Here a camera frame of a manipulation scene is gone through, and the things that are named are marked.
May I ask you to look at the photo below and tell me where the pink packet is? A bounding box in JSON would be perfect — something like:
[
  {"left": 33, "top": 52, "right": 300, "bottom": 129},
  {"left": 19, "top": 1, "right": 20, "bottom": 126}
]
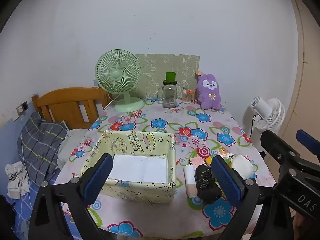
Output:
[{"left": 189, "top": 157, "right": 206, "bottom": 167}]

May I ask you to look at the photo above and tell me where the green desk fan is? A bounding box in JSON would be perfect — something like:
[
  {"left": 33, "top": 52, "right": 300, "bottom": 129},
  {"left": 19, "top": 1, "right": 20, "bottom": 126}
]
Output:
[{"left": 94, "top": 49, "right": 145, "bottom": 113}]

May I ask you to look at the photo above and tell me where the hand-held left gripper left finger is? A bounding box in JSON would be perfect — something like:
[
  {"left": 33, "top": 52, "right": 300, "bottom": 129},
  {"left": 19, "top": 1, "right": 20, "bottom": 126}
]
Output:
[{"left": 28, "top": 153, "right": 113, "bottom": 240}]

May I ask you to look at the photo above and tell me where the blue checked bed sheet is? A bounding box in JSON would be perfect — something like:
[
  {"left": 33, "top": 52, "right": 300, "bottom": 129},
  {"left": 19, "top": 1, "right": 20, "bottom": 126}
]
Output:
[{"left": 5, "top": 175, "right": 83, "bottom": 240}]

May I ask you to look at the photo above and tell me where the crumpled white cloth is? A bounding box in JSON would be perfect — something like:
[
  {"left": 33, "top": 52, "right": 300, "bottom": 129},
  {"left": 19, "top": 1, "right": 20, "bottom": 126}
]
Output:
[{"left": 5, "top": 161, "right": 30, "bottom": 200}]

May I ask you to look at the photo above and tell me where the yellow cartoon packet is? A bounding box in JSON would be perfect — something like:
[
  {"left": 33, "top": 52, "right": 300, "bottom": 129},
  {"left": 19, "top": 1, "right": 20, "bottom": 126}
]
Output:
[{"left": 204, "top": 147, "right": 234, "bottom": 167}]

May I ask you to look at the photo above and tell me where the green patterned board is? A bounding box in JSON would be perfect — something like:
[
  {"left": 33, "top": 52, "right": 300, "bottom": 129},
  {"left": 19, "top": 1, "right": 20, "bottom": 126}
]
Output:
[{"left": 135, "top": 53, "right": 200, "bottom": 100}]

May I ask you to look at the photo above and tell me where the green fan power cord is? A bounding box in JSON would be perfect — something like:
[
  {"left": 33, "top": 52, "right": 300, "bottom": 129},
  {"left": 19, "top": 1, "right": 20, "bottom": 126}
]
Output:
[{"left": 103, "top": 97, "right": 118, "bottom": 110}]

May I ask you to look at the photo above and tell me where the wooden headboard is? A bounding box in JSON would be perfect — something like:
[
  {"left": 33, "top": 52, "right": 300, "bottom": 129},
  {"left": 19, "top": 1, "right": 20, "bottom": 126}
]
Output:
[{"left": 32, "top": 87, "right": 112, "bottom": 130}]

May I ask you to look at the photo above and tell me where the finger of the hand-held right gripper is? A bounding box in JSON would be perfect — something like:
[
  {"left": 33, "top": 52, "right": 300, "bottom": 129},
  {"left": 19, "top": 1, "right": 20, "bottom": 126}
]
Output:
[
  {"left": 296, "top": 129, "right": 320, "bottom": 164},
  {"left": 261, "top": 129, "right": 304, "bottom": 178}
]

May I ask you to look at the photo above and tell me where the black fan power cord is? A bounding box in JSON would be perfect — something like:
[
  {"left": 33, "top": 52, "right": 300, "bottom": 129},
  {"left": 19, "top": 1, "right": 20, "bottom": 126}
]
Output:
[{"left": 250, "top": 114, "right": 258, "bottom": 143}]

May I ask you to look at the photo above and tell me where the yellow fabric storage box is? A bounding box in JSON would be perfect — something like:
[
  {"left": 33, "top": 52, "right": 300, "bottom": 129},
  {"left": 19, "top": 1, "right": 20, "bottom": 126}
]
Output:
[{"left": 80, "top": 130, "right": 177, "bottom": 202}]

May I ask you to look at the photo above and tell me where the wall outlet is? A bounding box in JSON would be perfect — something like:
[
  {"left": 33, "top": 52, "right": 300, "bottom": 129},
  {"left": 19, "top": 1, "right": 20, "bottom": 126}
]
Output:
[{"left": 16, "top": 101, "right": 29, "bottom": 114}]

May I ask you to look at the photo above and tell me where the white blanket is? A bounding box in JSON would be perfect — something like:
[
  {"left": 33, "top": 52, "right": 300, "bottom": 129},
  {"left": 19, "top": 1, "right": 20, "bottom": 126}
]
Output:
[{"left": 57, "top": 129, "right": 95, "bottom": 165}]

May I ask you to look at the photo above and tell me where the purple plush bunny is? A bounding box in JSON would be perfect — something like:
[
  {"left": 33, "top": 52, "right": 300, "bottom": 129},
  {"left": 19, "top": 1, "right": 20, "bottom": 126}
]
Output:
[{"left": 195, "top": 73, "right": 224, "bottom": 110}]

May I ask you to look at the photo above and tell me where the cotton swab container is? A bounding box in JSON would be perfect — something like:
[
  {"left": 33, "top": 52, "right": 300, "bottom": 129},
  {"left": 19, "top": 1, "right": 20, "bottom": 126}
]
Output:
[{"left": 182, "top": 88, "right": 195, "bottom": 104}]

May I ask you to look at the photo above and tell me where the grey plaid pillow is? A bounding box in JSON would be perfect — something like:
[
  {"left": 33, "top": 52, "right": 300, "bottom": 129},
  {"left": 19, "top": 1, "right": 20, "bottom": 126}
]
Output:
[{"left": 17, "top": 112, "right": 68, "bottom": 183}]

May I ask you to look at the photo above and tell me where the glass jar with green lid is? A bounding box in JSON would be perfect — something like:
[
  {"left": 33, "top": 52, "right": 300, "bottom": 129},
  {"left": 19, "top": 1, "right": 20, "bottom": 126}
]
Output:
[{"left": 157, "top": 72, "right": 179, "bottom": 108}]

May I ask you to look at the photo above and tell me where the white and beige towel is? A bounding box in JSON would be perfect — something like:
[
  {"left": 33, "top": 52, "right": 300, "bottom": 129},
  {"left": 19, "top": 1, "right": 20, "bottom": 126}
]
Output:
[{"left": 183, "top": 165, "right": 198, "bottom": 197}]

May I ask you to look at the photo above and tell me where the white charging cable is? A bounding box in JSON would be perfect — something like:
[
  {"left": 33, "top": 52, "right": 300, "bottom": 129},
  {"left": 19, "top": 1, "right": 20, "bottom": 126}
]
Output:
[{"left": 19, "top": 111, "right": 33, "bottom": 205}]

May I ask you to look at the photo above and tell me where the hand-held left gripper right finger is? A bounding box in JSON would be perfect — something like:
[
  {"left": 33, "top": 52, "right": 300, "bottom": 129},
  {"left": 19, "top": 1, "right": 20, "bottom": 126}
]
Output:
[{"left": 211, "top": 155, "right": 293, "bottom": 240}]

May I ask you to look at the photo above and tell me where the white standing fan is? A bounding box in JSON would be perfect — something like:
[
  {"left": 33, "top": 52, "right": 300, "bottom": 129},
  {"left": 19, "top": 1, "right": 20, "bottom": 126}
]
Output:
[{"left": 246, "top": 96, "right": 285, "bottom": 145}]

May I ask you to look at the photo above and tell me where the floral tablecloth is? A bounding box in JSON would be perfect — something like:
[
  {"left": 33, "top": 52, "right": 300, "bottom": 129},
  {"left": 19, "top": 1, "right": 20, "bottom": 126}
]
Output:
[{"left": 54, "top": 97, "right": 273, "bottom": 238}]

